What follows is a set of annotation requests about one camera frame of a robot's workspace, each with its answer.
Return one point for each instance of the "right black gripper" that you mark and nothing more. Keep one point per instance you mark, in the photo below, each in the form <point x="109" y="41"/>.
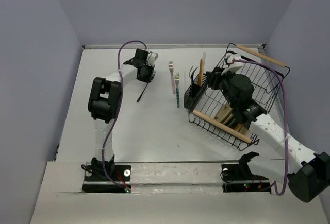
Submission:
<point x="214" y="76"/>

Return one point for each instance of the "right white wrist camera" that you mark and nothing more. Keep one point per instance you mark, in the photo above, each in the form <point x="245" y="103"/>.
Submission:
<point x="233" y="64"/>

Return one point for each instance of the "black dotted handle fork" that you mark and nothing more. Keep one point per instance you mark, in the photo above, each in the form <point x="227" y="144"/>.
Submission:
<point x="196" y="73"/>

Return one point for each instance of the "pink handled fork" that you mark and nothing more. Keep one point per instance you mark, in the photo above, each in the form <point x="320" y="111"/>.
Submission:
<point x="171" y="69"/>

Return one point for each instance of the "teal handled fork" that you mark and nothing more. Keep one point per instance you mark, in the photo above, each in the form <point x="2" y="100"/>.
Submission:
<point x="176" y="80"/>

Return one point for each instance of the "black utensil caddy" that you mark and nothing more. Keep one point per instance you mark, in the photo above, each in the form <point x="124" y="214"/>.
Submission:
<point x="194" y="93"/>

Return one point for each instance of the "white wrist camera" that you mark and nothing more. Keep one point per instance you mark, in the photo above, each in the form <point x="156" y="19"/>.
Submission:
<point x="233" y="64"/>
<point x="152" y="57"/>

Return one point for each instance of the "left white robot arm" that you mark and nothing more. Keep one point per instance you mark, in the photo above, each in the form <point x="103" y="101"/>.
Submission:
<point x="105" y="102"/>

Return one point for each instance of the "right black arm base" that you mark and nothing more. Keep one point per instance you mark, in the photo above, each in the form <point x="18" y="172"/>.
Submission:
<point x="237" y="179"/>

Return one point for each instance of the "silver fork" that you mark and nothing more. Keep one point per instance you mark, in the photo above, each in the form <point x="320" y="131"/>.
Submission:
<point x="191" y="73"/>

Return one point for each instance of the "black wire dish rack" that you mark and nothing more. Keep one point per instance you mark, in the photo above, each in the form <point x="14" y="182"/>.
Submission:
<point x="225" y="100"/>

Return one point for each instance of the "wooden chopstick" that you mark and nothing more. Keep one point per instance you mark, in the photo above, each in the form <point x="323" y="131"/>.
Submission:
<point x="201" y="79"/>
<point x="199" y="74"/>

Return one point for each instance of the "black metal fork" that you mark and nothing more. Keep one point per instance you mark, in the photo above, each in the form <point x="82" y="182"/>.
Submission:
<point x="143" y="91"/>

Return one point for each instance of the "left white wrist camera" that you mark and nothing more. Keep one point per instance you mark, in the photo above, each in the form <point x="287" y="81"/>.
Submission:
<point x="152" y="57"/>

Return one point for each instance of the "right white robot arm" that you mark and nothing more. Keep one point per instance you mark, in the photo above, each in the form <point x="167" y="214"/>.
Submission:
<point x="306" y="172"/>

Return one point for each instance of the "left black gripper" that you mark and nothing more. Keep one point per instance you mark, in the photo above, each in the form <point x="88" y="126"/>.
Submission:
<point x="147" y="79"/>

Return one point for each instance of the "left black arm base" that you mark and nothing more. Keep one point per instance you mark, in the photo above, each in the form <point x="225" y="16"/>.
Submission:
<point x="97" y="182"/>

